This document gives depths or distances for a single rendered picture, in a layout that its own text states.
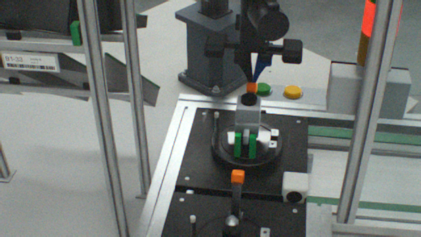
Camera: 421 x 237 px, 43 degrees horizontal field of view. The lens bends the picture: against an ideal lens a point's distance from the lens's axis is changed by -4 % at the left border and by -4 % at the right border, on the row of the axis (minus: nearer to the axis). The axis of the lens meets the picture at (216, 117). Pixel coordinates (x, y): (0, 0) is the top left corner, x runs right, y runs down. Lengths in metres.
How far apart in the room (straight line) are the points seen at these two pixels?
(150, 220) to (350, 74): 0.42
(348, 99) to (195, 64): 0.64
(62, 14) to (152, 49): 0.85
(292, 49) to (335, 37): 2.47
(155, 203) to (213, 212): 0.11
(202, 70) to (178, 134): 0.29
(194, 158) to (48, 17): 0.42
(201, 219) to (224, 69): 0.55
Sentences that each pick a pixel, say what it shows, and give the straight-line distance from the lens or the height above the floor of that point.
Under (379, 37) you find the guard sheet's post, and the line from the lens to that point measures 0.76.
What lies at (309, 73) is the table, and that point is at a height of 0.86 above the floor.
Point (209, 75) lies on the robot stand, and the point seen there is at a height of 0.92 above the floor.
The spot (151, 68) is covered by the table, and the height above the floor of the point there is 0.86.
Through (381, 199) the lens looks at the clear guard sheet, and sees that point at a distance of 0.97.
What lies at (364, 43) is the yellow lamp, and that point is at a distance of 0.80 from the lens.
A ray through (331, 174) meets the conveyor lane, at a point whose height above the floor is 0.92.
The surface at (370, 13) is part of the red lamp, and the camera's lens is 0.78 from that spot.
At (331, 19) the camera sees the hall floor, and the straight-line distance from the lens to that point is 3.74.
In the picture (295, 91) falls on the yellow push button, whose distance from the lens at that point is 1.26.
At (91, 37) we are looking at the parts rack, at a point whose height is 1.33.
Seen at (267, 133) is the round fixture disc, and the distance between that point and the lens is 1.10.
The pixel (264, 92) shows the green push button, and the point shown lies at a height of 0.97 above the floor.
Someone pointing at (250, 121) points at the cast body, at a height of 1.06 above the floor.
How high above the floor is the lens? 1.68
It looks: 38 degrees down
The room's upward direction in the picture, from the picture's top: straight up
